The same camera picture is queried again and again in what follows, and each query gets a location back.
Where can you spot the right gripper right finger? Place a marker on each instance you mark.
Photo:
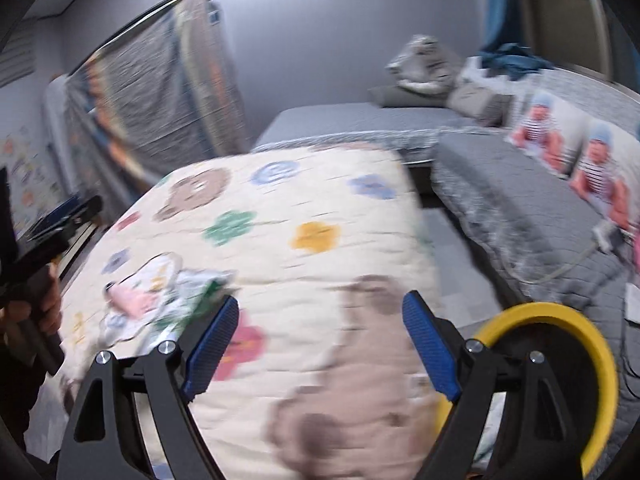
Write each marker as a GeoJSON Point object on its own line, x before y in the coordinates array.
{"type": "Point", "coordinates": [537, 438]}

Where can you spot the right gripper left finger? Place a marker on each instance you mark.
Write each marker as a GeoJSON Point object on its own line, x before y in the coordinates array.
{"type": "Point", "coordinates": [103, 438]}

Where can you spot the green white tissue pack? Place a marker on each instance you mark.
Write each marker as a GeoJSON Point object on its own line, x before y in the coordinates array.
{"type": "Point", "coordinates": [190, 297]}

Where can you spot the yellow rimmed trash bin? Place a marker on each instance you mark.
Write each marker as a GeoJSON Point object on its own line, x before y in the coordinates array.
{"type": "Point", "coordinates": [580, 358]}

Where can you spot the left hand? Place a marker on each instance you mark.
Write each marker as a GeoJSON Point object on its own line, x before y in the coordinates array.
{"type": "Point", "coordinates": [48, 307]}

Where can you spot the grey sofa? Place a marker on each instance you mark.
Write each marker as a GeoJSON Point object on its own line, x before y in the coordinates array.
{"type": "Point", "coordinates": [524, 220]}

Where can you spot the cream cartoon bear quilt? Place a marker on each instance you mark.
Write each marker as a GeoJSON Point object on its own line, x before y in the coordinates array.
{"type": "Point", "coordinates": [320, 379]}

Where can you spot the right baby print pillow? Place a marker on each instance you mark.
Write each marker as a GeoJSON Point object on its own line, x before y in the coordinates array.
{"type": "Point", "coordinates": [607, 174]}

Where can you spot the baby print pillow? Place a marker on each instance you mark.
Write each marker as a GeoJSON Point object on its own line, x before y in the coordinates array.
{"type": "Point", "coordinates": [607, 174]}
{"type": "Point", "coordinates": [551, 130]}

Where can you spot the striped grey cloth cover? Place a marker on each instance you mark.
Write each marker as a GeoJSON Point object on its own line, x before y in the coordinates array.
{"type": "Point", "coordinates": [160, 95]}

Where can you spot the left baby print pillow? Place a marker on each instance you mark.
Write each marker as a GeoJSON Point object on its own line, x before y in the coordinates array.
{"type": "Point", "coordinates": [551, 130]}

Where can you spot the grey square cushion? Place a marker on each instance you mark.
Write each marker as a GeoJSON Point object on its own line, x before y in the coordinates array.
{"type": "Point", "coordinates": [484, 105]}

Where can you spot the grey bolster pillow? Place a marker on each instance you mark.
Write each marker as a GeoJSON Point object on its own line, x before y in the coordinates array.
{"type": "Point", "coordinates": [395, 97]}

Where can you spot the grey tiger plush toy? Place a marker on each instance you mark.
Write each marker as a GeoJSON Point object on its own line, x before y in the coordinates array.
{"type": "Point", "coordinates": [425, 66]}

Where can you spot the blue curtain left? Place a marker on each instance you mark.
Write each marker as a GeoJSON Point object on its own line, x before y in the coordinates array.
{"type": "Point", "coordinates": [505, 51]}

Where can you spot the cartoon print wall cloth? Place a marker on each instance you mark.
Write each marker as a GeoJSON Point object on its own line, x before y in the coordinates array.
{"type": "Point", "coordinates": [35, 190]}

